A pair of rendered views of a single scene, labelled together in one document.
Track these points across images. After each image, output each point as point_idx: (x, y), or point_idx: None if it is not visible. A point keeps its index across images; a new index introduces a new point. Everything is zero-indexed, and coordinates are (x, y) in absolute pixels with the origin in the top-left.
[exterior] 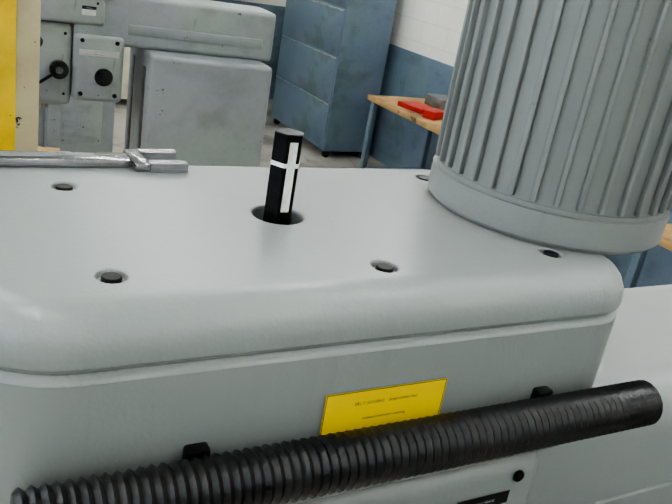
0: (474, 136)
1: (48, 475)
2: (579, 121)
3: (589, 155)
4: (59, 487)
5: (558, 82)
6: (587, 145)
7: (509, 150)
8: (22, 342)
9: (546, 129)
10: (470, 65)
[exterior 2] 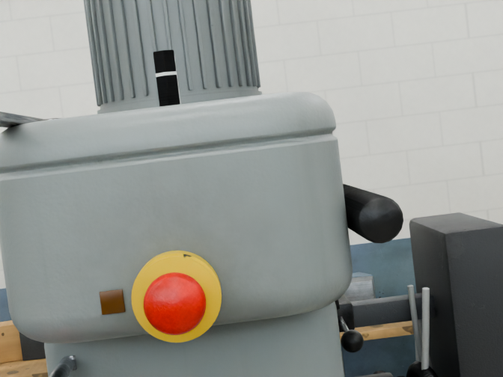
0: (176, 63)
1: (345, 210)
2: (236, 29)
3: (242, 50)
4: (371, 195)
5: (217, 10)
6: (239, 44)
7: (206, 60)
8: (327, 108)
9: (221, 40)
10: (152, 19)
